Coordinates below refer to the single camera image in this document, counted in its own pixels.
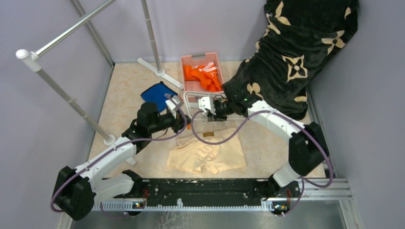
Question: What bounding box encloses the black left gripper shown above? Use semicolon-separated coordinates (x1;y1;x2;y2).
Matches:
149;109;193;134

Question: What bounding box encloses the white plastic clip hanger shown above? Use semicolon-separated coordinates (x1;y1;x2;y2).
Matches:
182;91;241;127

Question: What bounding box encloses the cream boxer underwear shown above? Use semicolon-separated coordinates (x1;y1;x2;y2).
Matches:
166;130;247;174

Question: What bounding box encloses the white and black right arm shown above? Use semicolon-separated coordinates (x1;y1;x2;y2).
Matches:
198;94;333;197

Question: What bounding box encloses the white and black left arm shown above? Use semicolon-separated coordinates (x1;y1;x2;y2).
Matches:
50;97;190;220

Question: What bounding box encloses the blue folded cloth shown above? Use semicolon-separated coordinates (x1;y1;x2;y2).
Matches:
140;81;178;112

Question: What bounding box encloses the pink plastic basket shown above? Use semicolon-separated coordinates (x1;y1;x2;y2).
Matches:
181;52;224;92

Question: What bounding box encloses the orange garment in basket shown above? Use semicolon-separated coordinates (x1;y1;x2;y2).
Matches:
183;63;222;92

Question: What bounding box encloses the black floral blanket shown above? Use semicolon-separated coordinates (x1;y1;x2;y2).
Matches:
223;0;359;120

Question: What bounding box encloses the metal drying rack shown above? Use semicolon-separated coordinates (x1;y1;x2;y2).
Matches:
15;0;184;166

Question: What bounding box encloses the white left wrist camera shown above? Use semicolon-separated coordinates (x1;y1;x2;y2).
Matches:
165;96;183;118

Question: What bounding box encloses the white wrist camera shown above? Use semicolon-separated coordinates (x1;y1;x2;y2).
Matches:
198;96;216;115
165;96;183;118

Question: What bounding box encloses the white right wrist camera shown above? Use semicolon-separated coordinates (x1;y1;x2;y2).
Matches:
198;96;216;115

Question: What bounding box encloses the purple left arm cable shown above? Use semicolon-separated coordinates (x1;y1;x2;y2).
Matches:
50;94;189;220

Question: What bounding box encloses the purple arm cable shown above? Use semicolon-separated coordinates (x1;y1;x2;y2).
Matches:
191;109;334;218
50;94;189;220

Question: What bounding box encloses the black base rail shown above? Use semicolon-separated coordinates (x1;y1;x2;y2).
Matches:
117;178;300;207

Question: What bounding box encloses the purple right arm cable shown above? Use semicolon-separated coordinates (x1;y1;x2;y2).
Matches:
191;109;334;218

